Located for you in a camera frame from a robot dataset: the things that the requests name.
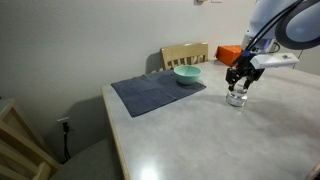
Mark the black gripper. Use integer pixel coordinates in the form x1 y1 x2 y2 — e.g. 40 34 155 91
225 58 266 92

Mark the silver candle tin container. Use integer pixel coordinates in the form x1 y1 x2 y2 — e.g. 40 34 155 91
225 87 249 108

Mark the orange cardboard box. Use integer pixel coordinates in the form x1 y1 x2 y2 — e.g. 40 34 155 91
214 44 244 67

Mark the teal ceramic bowl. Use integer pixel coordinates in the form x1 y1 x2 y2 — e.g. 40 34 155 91
173 64 203 86

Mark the light wooden slatted chair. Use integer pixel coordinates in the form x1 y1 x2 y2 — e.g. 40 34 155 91
160 41 210 71
0 99 124 180

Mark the dark blue cloth placemat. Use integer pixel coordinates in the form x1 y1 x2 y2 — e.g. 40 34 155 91
110 69 207 118

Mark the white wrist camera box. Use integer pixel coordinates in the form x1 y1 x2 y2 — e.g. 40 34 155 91
249 52 300 70

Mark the white wall power outlet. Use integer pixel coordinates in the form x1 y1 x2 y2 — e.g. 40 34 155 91
56 116 73 133

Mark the black power cord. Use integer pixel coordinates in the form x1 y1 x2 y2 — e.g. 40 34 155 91
61 121 73 161

